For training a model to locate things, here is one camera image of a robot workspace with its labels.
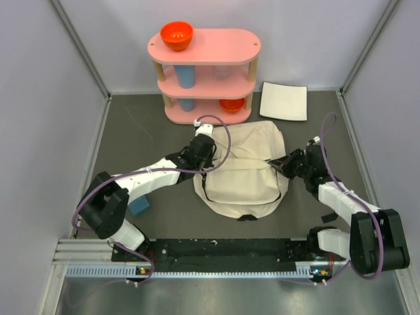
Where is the pink three-tier shelf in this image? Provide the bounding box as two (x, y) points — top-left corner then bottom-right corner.
(148, 28), (261, 125)

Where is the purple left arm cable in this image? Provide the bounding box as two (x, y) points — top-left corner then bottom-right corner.
(72, 114), (234, 286)

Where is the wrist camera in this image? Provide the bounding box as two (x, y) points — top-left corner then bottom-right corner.
(193, 119), (213, 138)
(306, 136), (321, 146)

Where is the orange bowl bottom shelf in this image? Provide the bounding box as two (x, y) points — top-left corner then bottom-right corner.
(219, 98), (245, 114)

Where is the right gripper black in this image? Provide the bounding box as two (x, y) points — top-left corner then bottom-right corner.
(270, 148), (312, 180)

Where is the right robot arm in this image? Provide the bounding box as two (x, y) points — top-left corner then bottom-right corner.
(269, 144), (410, 276)

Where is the beige canvas backpack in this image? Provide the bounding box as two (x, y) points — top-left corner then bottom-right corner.
(193, 121), (289, 220)

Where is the white square plate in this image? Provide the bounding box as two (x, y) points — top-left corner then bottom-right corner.
(259, 82), (308, 121)

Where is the teal blue small book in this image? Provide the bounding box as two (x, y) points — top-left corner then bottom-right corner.
(127, 196), (150, 217)

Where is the blue cup shelf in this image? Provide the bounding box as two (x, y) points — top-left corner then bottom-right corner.
(173, 65), (195, 89)
(178, 98), (194, 112)

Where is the blue cup bottom shelf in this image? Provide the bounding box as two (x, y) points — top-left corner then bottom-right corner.
(178, 98), (194, 112)

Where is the grey cable duct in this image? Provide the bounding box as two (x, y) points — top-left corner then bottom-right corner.
(65, 261), (332, 280)

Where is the orange bowl on top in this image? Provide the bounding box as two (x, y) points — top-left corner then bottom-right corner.
(159, 21), (194, 51)

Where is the aluminium frame post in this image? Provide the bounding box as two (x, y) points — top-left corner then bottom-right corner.
(339, 0), (400, 97)

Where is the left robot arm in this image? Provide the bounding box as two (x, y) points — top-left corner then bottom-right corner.
(79, 134), (216, 261)

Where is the blue cup middle shelf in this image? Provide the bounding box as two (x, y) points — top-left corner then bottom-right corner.
(173, 65), (195, 89)

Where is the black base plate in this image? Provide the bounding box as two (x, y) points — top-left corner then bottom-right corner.
(111, 238), (346, 272)

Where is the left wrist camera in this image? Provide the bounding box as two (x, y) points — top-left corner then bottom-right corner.
(193, 119), (213, 138)

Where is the clear glass cup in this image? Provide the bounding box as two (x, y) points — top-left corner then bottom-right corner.
(214, 66), (230, 79)

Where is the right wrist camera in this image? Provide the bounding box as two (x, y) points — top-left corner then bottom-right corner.
(306, 136), (321, 146)

